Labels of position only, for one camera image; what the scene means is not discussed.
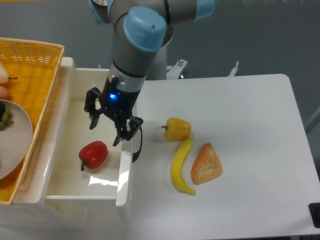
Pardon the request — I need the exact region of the yellow woven basket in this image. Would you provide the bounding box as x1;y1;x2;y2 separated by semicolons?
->
0;37;65;206

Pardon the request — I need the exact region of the black drawer pull strap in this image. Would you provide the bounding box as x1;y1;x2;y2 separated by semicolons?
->
131;126;143;164

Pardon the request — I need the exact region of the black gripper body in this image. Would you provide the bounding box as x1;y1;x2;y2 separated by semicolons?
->
99;76;140;123

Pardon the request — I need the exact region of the white metal robot mount bracket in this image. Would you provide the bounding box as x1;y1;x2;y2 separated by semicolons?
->
166;59;188;80

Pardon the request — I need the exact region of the white metal table bracket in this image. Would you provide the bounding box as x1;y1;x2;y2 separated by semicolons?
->
227;61;240;77

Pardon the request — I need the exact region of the yellow banana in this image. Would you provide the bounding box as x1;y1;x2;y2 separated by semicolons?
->
170;138;196;196

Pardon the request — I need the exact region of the triangular pastry bread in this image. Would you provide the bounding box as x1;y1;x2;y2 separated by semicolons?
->
190;142;223;185

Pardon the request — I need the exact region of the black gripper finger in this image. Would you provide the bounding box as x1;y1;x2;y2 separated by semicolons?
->
84;87;103;130
113;116;144;147

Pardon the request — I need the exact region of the green grapes bunch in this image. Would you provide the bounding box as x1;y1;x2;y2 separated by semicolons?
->
0;108;14;131

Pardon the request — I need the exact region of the grey round plate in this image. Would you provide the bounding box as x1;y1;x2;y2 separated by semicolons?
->
0;100;33;179

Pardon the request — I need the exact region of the white pear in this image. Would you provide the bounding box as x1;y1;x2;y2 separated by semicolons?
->
0;63;17;85

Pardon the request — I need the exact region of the white drawer cabinet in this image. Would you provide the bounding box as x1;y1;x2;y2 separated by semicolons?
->
0;57;87;229

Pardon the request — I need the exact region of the red bell pepper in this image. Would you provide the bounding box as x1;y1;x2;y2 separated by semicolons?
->
78;140;109;171

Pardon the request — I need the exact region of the black object at table edge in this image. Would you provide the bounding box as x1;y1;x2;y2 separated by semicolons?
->
308;202;320;229

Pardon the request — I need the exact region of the open white upper drawer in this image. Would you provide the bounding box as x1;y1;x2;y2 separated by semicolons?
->
46;68;136;218

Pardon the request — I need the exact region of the yellow bell pepper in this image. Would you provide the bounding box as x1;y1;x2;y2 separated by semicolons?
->
162;117;192;142

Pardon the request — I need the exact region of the pink peach fruit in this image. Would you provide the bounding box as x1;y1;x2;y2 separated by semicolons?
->
0;85;11;100

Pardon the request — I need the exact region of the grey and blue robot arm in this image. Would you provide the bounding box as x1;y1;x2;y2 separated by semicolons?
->
84;0;216;146

